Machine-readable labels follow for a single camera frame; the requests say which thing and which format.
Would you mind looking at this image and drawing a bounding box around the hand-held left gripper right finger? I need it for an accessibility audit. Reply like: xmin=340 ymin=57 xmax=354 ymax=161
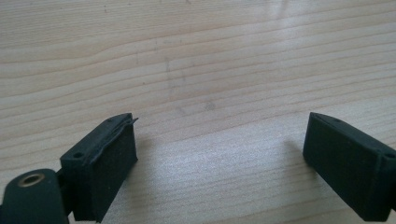
xmin=302 ymin=112 xmax=396 ymax=223

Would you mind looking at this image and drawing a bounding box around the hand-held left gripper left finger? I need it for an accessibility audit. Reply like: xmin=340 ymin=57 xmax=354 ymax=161
xmin=59 ymin=112 xmax=139 ymax=224

